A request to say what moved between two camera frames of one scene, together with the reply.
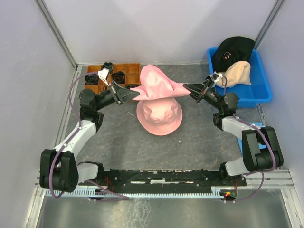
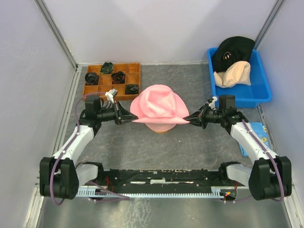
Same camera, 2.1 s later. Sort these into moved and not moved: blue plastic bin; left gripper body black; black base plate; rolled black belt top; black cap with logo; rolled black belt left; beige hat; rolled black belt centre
Moved: left gripper body black
Not moved: rolled black belt left; rolled black belt centre; blue plastic bin; beige hat; rolled black belt top; black cap with logo; black base plate
